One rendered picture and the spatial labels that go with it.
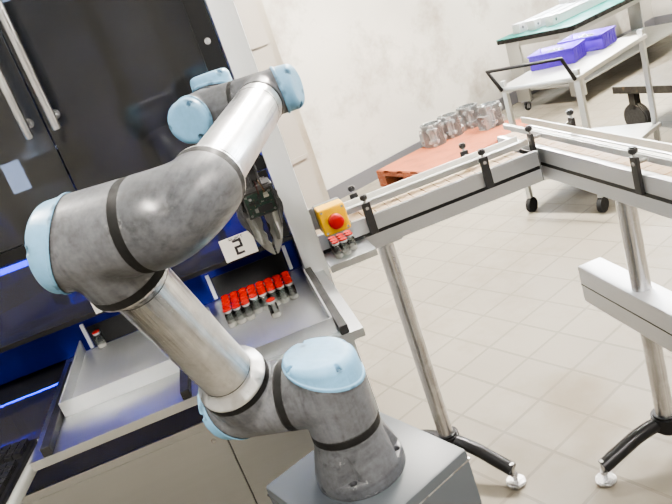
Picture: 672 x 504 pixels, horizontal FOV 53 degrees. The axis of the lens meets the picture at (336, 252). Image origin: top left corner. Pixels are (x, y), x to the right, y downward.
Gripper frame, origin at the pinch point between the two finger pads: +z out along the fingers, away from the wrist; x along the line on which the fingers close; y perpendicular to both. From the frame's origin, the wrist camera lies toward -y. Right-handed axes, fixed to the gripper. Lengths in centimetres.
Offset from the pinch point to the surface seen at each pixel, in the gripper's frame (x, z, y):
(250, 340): -11.8, 21.3, -10.2
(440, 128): 176, 82, -403
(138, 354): -39, 21, -27
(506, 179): 70, 21, -46
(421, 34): 204, 12, -468
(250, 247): -4.3, 8.9, -35.4
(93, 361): -51, 21, -34
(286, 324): -3.2, 21.3, -10.9
